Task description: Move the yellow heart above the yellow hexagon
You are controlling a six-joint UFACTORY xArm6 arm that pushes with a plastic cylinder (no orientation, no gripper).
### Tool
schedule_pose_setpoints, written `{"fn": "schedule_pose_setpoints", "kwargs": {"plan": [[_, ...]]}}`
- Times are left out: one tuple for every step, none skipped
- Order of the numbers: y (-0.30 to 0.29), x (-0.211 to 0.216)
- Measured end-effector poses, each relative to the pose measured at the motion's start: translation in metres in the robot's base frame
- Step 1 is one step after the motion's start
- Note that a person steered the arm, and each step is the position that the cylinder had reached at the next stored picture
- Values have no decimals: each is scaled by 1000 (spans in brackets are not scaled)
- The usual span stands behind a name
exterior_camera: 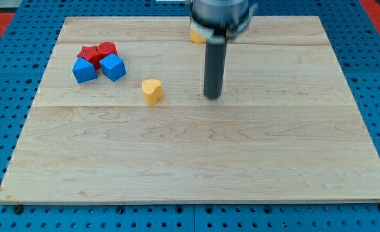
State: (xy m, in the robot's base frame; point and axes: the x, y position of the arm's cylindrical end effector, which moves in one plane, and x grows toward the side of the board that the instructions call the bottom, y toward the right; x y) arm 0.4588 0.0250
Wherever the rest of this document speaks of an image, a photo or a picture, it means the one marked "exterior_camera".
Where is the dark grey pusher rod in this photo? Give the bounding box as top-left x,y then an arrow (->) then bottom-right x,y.
203,41 -> 227,99

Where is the yellow heart block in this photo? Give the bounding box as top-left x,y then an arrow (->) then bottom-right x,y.
141,79 -> 163,106

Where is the yellow hexagon block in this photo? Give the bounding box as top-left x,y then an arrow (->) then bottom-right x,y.
190,26 -> 206,44

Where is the right blue cube block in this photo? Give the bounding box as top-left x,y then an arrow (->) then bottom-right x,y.
99,53 -> 126,82

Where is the blue cube block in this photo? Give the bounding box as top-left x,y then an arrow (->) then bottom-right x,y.
72,57 -> 97,84
99,53 -> 126,82

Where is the wooden board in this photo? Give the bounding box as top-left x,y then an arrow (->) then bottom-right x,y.
0,16 -> 380,205

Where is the red cylinder block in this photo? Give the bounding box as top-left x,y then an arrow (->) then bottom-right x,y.
97,41 -> 117,57

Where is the red star block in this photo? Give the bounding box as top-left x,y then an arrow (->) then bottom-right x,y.
77,45 -> 102,70

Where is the left blue cube block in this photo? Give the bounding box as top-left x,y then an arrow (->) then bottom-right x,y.
72,57 -> 97,84

